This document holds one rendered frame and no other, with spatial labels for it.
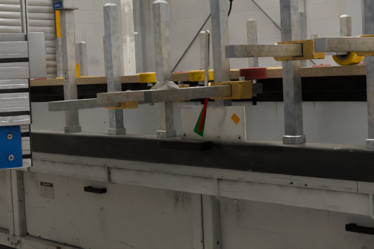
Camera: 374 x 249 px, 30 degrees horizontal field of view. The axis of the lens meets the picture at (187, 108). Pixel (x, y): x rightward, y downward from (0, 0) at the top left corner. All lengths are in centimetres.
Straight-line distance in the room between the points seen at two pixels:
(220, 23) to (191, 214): 80
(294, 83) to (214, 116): 30
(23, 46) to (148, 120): 123
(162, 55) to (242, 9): 889
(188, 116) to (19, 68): 81
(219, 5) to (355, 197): 66
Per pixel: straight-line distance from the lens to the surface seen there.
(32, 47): 141
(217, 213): 242
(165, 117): 218
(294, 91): 184
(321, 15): 1023
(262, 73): 204
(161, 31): 218
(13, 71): 140
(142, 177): 234
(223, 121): 200
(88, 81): 280
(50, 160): 277
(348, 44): 152
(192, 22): 1173
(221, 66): 200
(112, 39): 237
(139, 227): 275
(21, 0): 493
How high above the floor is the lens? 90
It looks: 3 degrees down
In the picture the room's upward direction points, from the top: 3 degrees counter-clockwise
